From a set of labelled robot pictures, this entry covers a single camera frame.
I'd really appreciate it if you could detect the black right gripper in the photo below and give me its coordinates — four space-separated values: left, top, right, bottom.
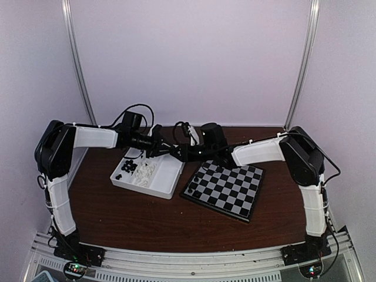
170 143 217 163

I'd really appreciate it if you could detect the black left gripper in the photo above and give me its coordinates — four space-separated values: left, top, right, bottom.
130 129 176 159

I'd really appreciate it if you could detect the white compartment tray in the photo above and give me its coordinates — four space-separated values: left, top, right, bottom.
110 148 184 200

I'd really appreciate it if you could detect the black silver chessboard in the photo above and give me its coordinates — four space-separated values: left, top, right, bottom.
180 160 265 223

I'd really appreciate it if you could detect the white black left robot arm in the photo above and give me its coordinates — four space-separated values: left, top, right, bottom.
35 112 174 261

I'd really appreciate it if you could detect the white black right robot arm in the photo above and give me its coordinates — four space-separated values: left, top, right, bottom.
170 123 327 260

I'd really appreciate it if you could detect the white chess piece pile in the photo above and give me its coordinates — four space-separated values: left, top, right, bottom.
132 160 157 187

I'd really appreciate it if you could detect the black chess piece pile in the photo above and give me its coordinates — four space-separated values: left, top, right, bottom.
120 159 138 174

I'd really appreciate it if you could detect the left round circuit board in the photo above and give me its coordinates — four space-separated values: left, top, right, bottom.
63 261 88 280

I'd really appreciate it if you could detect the round circuit board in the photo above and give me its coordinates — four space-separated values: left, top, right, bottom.
299 262 323 279
63 261 88 280

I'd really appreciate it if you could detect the right round circuit board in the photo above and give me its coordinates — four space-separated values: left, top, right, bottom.
299 262 323 279

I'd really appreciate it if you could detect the blue plastic basket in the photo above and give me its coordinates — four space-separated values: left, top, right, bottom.
31 271 58 282

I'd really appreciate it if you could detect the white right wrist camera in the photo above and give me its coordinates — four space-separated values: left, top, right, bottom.
188 126 199 146

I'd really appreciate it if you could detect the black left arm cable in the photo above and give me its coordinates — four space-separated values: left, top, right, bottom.
111 103 156 133

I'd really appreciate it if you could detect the aluminium front rail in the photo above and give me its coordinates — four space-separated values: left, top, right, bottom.
21 231 365 281

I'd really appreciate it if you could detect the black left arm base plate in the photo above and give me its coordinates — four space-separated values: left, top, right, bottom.
53 245 105 267

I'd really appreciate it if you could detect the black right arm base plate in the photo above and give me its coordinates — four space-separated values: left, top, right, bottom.
281 243 331 266

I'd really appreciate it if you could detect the left aluminium frame post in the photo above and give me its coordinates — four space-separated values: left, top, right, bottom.
61 0 97 125

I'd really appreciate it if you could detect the aluminium frame post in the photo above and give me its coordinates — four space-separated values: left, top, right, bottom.
283 0 321 129
61 0 97 125

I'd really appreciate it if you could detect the right aluminium frame post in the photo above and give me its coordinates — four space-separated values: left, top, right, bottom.
283 0 321 129

